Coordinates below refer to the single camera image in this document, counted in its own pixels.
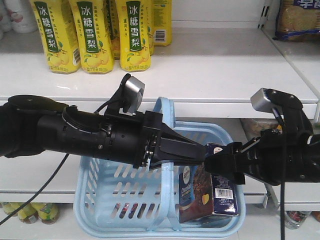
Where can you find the light blue plastic basket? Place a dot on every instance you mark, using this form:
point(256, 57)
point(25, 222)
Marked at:
point(115, 201)

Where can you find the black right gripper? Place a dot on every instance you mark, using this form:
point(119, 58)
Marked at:
point(272, 158)

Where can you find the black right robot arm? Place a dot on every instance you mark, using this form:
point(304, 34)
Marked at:
point(312, 158)

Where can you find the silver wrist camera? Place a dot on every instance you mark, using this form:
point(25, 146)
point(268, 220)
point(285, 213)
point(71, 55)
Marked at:
point(132, 93)
point(261, 102)

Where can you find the yellow pear drink bottle right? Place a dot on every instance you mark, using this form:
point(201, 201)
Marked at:
point(133, 33)

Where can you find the clear yellow cookie tub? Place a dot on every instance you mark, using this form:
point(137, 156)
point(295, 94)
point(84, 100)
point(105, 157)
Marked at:
point(253, 126)

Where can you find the white supermarket shelving unit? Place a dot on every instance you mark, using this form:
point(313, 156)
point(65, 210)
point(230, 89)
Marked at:
point(221, 53)

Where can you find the yellow pear drink bottle middle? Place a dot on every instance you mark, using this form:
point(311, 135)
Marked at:
point(91, 24)

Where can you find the yellow pear drink bottle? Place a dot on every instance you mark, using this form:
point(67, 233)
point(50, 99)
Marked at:
point(58, 34)
point(133, 33)
point(91, 24)

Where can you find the dark blue Chocofello cookie box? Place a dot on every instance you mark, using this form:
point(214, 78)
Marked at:
point(203, 195)

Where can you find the yellow pear drink bottle left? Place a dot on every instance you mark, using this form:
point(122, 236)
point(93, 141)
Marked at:
point(58, 34)

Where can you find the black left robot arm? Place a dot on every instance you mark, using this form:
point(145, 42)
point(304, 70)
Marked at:
point(31, 124)

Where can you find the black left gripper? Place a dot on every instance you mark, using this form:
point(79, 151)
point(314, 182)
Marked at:
point(133, 140)

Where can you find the blue cracker package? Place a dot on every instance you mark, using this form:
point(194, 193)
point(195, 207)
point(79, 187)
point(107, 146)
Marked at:
point(298, 21)

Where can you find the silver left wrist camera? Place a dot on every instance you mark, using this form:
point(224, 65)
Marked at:
point(132, 93)

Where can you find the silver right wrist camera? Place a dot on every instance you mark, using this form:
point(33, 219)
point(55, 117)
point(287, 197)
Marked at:
point(261, 102)

